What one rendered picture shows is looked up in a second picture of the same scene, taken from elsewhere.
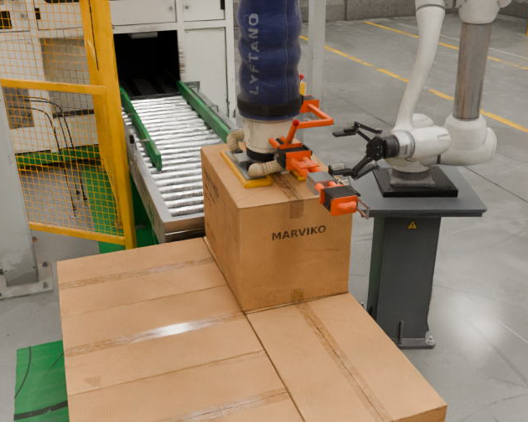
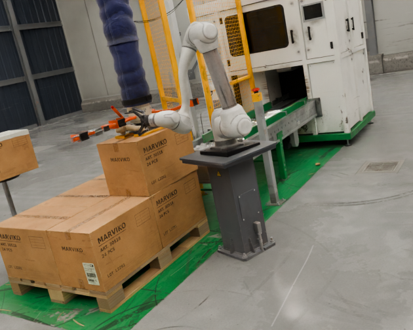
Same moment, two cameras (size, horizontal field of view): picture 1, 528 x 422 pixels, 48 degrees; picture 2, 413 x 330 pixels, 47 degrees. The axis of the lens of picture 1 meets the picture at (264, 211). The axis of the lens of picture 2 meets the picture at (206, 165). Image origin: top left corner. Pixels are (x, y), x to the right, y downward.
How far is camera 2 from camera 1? 314 cm
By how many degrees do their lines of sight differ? 52
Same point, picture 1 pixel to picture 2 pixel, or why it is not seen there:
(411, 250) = (223, 190)
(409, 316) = (234, 236)
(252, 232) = (103, 156)
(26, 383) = not seen: hidden behind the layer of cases
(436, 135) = (163, 114)
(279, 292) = (120, 189)
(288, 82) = (128, 90)
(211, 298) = not seen: hidden behind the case
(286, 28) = (120, 65)
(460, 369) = (237, 273)
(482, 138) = (229, 120)
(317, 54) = not seen: outside the picture
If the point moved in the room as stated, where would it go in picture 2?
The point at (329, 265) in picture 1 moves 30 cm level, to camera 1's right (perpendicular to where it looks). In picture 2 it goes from (136, 179) to (159, 183)
